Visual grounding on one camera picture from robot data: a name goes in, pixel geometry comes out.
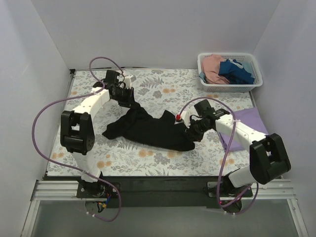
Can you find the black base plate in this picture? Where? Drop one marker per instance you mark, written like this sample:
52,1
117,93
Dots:
153,191

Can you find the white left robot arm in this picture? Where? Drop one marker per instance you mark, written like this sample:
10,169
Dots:
77,132

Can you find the black t shirt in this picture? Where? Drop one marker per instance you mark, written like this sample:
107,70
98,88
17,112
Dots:
140,127

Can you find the pink t shirt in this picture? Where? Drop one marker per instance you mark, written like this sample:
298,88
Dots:
210,67

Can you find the floral patterned table mat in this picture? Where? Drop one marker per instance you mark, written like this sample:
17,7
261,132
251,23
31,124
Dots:
157,91

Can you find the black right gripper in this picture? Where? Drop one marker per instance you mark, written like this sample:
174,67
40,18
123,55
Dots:
195,127

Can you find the blue t shirt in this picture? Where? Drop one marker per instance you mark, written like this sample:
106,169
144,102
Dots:
235,72

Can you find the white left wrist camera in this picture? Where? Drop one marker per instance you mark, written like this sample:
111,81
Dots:
127,81

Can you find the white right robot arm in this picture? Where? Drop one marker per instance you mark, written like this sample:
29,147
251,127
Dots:
268,158

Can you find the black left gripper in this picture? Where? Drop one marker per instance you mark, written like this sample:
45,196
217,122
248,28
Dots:
126,97

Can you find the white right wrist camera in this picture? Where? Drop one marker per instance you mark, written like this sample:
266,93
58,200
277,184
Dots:
183,117

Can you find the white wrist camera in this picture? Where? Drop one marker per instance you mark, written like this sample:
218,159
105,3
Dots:
127,81
183,117

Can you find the aluminium frame rail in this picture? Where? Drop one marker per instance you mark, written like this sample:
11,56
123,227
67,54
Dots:
278,189

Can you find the folded purple t shirt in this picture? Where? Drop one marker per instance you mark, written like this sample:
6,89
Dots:
249,117

